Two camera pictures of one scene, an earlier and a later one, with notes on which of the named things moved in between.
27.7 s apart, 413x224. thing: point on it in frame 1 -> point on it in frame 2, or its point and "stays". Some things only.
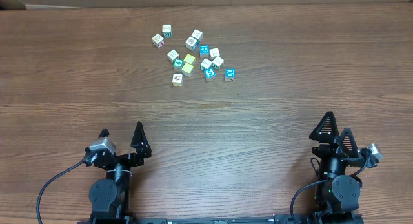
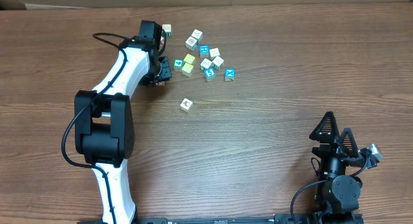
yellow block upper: [189, 59] stays
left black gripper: [120, 159] -> [164, 72]
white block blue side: [191, 43] stays
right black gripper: [335, 153] stays
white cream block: [172, 55] -> [186, 105]
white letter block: [214, 52] stays
